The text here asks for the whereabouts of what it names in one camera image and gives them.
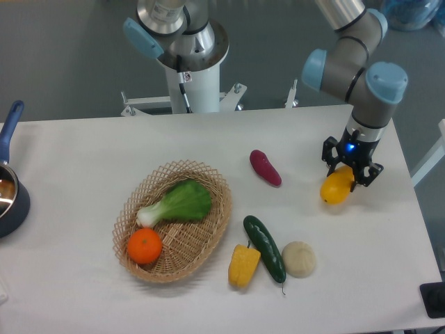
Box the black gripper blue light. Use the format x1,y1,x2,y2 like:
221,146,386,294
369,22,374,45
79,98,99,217
321,129,384,193

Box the yellow mango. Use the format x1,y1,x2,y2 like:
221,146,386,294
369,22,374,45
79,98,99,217
320,166,355,205

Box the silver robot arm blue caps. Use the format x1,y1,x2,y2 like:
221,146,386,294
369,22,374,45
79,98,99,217
123,1,407,186

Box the purple sweet potato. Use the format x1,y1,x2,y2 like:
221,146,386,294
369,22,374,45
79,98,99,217
249,150,282,187

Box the beige steamed bun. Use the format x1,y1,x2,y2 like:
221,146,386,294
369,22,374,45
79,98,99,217
282,241,316,278

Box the dark green cucumber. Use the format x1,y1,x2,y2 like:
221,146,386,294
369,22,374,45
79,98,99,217
243,215,286,296

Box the yellow bell pepper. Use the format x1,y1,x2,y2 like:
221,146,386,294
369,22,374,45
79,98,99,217
228,244,261,288

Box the black device at table edge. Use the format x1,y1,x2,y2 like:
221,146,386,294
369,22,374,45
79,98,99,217
419,282,445,319

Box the blue plastic bag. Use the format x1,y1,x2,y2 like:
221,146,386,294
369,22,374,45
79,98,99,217
380,0,442,32

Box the green bok choy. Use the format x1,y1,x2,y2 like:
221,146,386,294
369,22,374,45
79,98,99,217
136,180,211,228

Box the woven wicker basket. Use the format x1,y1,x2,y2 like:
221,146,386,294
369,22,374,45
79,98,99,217
113,160,232,283

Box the orange tangerine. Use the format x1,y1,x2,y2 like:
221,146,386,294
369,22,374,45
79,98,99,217
127,228,163,265

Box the white frame at right edge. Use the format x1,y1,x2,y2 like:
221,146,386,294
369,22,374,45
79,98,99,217
410,119,444,187

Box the white pedestal base frame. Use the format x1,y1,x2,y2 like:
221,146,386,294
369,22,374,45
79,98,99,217
120,78,299,117

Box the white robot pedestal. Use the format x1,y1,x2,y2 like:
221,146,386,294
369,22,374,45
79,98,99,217
158,53,227,114

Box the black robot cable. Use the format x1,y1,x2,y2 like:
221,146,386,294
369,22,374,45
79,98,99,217
175,54,193,114

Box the blue saucepan with handle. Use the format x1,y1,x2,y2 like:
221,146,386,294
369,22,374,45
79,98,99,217
1,100,31,238

